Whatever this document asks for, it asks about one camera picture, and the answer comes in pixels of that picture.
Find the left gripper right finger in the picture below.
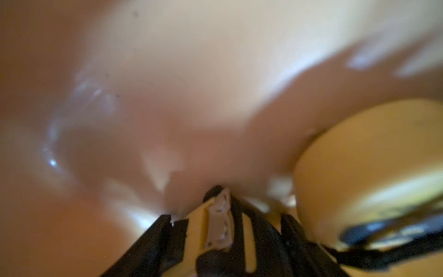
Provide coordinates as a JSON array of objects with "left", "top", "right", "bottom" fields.
[{"left": 280, "top": 214, "right": 349, "bottom": 277}]

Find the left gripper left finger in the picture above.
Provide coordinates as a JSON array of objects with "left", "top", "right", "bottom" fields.
[{"left": 102, "top": 215, "right": 189, "bottom": 277}]

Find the yellow black 3m tape measure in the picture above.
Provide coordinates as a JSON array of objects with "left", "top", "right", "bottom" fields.
[{"left": 159, "top": 185, "right": 293, "bottom": 277}]

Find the round yellow tape measure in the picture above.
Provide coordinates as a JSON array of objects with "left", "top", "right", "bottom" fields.
[{"left": 293, "top": 99, "right": 443, "bottom": 250}]

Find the yellow plastic tray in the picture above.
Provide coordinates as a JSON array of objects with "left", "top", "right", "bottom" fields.
[{"left": 1, "top": 1, "right": 443, "bottom": 277}]

